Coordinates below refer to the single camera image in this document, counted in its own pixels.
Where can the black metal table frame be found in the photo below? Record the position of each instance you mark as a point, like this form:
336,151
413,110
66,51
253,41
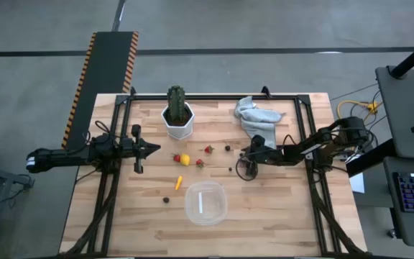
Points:
210,97

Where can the white hexagonal plant pot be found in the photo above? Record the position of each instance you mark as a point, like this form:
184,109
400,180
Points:
178,133

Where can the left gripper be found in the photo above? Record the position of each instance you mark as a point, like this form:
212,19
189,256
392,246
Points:
137,149

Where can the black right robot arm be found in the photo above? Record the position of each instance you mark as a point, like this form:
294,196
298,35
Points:
297,151

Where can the grey desk with keyboard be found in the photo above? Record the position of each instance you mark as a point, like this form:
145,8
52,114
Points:
408,230

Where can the red strawberry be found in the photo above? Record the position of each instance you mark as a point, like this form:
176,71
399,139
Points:
199,162
177,158
208,149

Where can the black pole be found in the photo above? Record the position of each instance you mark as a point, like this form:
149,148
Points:
408,61

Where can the green cactus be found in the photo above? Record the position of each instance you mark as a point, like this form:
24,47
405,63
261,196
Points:
175,102

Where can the clear plastic tupperware container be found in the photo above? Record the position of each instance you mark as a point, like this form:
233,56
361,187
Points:
210,216

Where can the white paper sheet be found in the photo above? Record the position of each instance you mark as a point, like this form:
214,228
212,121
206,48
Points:
357,183

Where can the yellow lemon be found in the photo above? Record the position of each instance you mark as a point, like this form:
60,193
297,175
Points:
185,159

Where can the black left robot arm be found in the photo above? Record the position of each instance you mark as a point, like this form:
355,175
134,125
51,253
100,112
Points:
59,156

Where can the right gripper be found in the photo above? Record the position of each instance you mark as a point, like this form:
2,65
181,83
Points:
261,153

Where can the grey cloth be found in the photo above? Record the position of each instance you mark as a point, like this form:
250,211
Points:
261,122

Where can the black ramp with hazard stripes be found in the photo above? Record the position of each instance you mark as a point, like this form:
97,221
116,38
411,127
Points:
102,72

